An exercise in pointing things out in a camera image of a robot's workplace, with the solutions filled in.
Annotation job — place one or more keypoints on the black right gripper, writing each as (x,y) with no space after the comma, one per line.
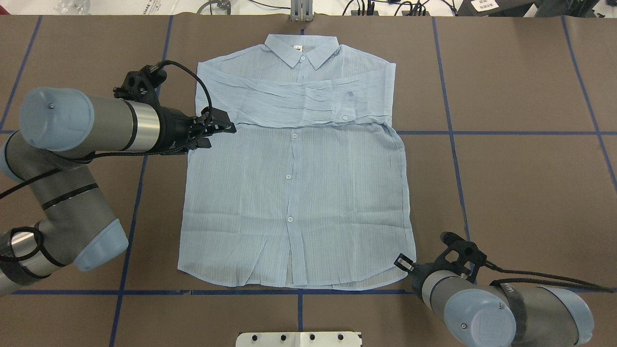
(417,273)

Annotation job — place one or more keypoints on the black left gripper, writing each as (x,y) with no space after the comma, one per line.
(174,130)

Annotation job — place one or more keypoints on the light blue button shirt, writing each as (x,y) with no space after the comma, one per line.
(311,192)

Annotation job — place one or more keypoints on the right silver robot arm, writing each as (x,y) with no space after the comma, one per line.
(501,315)

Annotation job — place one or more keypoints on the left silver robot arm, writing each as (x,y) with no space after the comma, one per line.
(61,131)

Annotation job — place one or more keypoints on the clear plastic bag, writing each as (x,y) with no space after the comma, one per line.
(73,7)

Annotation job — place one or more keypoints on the black box with white label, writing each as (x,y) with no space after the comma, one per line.
(494,8)

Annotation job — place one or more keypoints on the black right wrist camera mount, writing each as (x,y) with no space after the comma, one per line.
(461,257)

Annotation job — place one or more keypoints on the white pedestal column with base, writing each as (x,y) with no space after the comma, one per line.
(300,339)

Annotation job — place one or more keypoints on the aluminium frame post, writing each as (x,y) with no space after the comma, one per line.
(301,10)

